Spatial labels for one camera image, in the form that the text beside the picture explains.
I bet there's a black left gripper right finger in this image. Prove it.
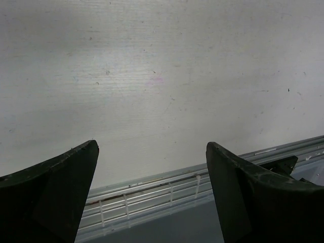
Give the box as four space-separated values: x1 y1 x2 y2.
206 142 323 242

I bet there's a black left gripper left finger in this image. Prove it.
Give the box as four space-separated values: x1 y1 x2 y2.
1 140 99 242

